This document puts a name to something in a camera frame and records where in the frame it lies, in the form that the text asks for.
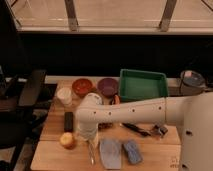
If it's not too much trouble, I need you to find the metal fork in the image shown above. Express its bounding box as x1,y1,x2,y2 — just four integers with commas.
87,140,96,165

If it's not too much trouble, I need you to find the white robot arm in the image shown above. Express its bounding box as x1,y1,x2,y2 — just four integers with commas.
75,92,213,171

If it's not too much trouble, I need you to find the purple bowl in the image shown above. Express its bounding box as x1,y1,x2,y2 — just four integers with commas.
97,78,118,97

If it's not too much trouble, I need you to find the red bowl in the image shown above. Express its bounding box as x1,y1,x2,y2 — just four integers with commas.
72,78,93,97

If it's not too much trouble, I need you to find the green plastic tray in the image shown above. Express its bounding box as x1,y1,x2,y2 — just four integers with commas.
118,69,169,102

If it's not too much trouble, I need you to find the bunch of purple grapes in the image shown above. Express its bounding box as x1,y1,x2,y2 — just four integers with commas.
98,123,113,130

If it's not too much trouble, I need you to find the white cup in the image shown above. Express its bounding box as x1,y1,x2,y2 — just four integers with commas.
56,87,72,105

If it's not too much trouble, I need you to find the black rectangular block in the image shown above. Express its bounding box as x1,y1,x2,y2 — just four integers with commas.
64,112,73,132

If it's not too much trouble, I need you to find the grey-blue cloth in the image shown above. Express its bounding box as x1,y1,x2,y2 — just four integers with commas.
99,139,121,170

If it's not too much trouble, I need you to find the yellow apple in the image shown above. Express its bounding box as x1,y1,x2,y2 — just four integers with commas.
60,132,75,149

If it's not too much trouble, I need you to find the small metal clip tool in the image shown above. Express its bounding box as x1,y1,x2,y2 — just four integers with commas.
151,125,168,137

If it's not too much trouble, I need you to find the blue sponge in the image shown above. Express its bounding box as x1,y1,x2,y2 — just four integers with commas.
123,139,143,164

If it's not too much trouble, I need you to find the grey round device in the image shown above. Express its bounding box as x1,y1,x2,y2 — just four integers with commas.
179,70,205,96

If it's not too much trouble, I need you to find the black office chair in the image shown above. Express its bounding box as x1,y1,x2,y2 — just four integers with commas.
0,70,46,171

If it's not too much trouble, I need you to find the black handled knife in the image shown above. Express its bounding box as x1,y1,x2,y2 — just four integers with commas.
122,123,151,137

